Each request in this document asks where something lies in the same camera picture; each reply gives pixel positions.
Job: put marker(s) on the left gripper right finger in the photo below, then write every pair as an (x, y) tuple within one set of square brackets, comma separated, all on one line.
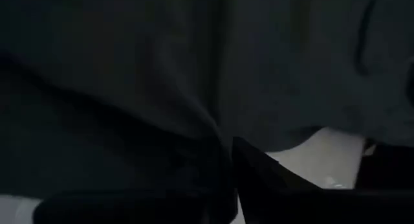
[(291, 204)]

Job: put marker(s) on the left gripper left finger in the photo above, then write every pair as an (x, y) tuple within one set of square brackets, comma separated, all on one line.
[(129, 211)]

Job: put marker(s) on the dark grey trousers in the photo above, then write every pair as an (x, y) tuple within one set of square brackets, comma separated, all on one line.
[(161, 72)]

